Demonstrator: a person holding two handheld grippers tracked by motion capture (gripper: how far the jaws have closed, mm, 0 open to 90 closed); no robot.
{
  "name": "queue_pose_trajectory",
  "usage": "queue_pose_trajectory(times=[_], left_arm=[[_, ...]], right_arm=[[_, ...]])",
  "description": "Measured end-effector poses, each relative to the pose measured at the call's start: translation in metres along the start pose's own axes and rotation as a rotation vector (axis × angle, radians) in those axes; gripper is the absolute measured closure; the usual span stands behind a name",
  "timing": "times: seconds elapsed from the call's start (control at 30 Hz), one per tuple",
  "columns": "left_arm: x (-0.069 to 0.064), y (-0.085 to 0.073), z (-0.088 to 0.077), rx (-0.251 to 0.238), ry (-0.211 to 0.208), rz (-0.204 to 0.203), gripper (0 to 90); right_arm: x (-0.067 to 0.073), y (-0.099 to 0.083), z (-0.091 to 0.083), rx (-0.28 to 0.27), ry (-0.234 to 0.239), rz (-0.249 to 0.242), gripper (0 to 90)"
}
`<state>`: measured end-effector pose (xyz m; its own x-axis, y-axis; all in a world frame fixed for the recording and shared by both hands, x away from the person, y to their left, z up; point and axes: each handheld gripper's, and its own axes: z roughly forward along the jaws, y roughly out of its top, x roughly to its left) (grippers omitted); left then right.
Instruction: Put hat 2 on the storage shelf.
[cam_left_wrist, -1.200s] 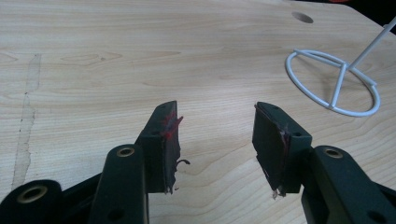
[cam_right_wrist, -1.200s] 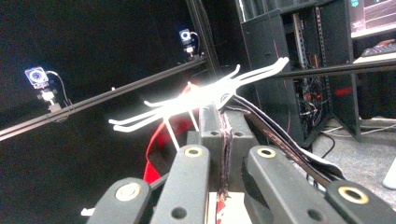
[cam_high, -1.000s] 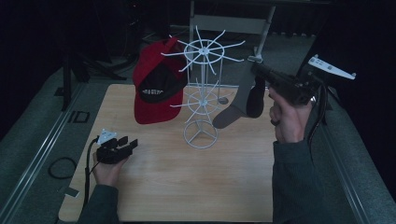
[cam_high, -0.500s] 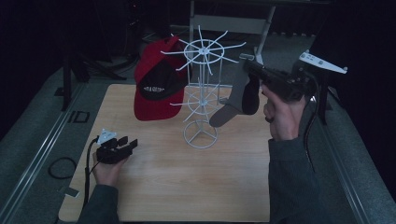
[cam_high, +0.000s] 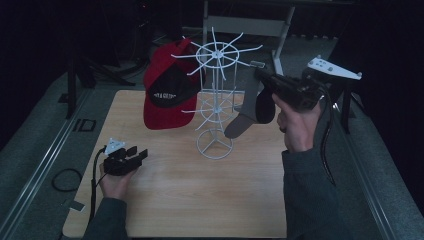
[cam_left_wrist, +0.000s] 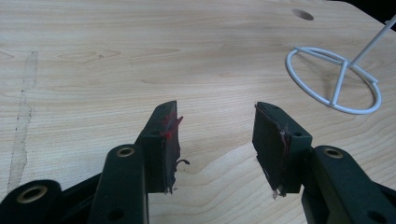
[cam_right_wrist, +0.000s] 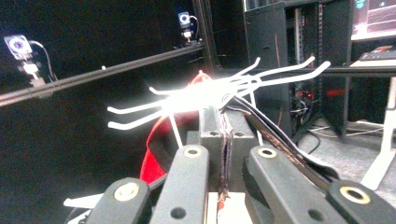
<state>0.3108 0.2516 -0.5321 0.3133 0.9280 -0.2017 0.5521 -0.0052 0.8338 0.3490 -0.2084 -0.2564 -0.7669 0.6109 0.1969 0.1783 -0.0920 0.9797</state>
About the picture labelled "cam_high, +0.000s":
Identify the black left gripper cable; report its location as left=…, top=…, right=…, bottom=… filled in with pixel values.
left=87, top=147, right=108, bottom=223

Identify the black tripod stand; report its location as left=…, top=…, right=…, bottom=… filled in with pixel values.
left=64, top=54, right=137, bottom=120
left=328, top=79, right=368, bottom=135

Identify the person's right hand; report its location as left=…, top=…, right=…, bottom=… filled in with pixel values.
left=271, top=93, right=323, bottom=154

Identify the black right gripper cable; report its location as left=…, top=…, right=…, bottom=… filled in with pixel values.
left=319, top=88, right=338, bottom=188

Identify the black cable loop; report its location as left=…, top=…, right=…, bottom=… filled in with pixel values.
left=51, top=167, right=84, bottom=193

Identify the metal floor rail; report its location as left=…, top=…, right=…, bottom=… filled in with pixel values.
left=0, top=89, right=92, bottom=240
left=331, top=99, right=398, bottom=240

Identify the gray tape piece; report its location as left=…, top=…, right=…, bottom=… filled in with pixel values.
left=67, top=199, right=85, bottom=212

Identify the white metal desk frame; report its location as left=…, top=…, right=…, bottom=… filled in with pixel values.
left=198, top=0, right=296, bottom=76

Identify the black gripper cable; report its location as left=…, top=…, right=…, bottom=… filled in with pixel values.
left=87, top=147, right=108, bottom=223
left=319, top=88, right=338, bottom=188

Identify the red and black baseball cap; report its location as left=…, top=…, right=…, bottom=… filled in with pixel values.
left=142, top=37, right=207, bottom=131

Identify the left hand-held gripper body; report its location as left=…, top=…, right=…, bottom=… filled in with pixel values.
left=102, top=137, right=142, bottom=177

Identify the gray sun visor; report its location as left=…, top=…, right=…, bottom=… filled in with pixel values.
left=223, top=60, right=277, bottom=140

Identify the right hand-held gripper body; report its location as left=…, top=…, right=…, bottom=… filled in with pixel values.
left=265, top=54, right=364, bottom=112

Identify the white wire display rack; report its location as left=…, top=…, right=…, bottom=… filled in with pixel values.
left=170, top=26, right=265, bottom=161

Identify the person's left hand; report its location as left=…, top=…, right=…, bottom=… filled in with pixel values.
left=98, top=162, right=140, bottom=202

